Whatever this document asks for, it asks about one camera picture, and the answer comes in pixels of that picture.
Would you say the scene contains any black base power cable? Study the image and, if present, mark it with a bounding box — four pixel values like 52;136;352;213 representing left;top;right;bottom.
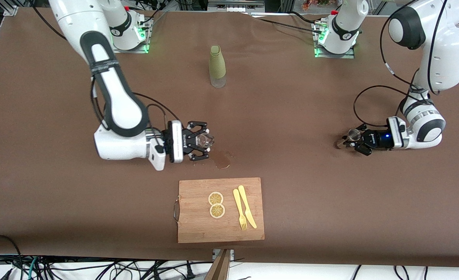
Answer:
249;11;327;35

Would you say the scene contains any thick black floor cable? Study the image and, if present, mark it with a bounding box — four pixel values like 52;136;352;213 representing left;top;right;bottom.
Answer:
0;234;25;280

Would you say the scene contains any wooden post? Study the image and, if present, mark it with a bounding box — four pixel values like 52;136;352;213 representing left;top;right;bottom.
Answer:
204;249;231;280

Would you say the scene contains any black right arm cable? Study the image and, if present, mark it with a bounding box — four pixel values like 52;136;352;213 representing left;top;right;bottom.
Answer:
29;0;182;135

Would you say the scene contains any green sleeved glass bottle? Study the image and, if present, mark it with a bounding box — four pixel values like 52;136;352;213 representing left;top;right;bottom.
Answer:
208;45;227;89

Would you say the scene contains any yellow plastic knife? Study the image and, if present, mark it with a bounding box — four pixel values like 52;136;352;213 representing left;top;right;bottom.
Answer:
238;185;258;229

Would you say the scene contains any wooden cutting board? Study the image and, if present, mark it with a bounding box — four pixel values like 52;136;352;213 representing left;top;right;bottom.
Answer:
173;177;265;244

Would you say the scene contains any metal jigger measuring cup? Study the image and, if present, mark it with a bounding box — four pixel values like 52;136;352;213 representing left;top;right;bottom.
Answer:
336;128;364;150

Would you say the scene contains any grey power strip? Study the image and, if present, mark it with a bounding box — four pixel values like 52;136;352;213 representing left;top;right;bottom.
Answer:
208;0;266;13

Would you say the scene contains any small clear glass cup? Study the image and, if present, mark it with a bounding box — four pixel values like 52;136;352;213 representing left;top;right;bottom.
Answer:
196;133;215;151

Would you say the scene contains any brown liquid spill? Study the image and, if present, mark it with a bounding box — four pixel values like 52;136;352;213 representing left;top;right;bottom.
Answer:
211;150;235;170

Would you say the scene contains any brown table cover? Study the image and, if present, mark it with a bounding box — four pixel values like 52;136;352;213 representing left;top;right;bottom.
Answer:
0;7;459;269

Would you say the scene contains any small metal bracket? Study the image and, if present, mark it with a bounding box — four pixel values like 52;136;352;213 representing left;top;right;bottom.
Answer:
212;248;235;262

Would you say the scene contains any yellow plastic fork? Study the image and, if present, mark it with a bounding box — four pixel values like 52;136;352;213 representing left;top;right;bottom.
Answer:
233;189;248;231

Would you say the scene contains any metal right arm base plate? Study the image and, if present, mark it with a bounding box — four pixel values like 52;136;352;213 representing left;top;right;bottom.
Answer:
111;16;153;54

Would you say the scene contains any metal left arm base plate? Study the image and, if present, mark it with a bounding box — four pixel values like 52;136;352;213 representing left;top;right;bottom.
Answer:
314;21;356;59

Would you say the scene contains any teal floor cable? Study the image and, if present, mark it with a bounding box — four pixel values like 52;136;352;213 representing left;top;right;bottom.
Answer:
26;257;38;280

